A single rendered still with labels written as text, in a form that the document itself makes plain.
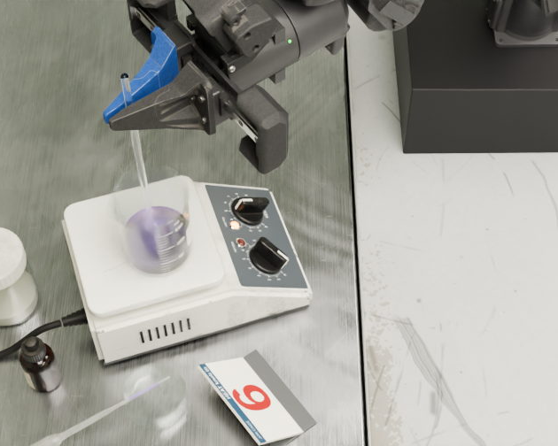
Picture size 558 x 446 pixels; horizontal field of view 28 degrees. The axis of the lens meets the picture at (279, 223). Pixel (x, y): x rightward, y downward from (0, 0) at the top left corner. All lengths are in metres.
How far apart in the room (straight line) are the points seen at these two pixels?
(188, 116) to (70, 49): 0.43
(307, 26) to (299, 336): 0.30
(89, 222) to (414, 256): 0.31
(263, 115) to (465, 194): 0.38
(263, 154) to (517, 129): 0.39
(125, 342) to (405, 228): 0.30
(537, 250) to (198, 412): 0.36
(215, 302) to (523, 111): 0.36
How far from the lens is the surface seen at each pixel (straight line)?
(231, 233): 1.00
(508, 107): 1.10
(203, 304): 0.96
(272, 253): 0.99
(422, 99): 1.08
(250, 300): 0.98
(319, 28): 0.87
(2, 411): 1.02
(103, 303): 0.95
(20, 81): 1.23
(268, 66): 0.86
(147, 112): 0.83
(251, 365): 1.00
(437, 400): 1.00
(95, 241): 0.98
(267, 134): 0.79
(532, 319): 1.05
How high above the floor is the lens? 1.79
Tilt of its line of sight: 55 degrees down
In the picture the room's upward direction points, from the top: 1 degrees counter-clockwise
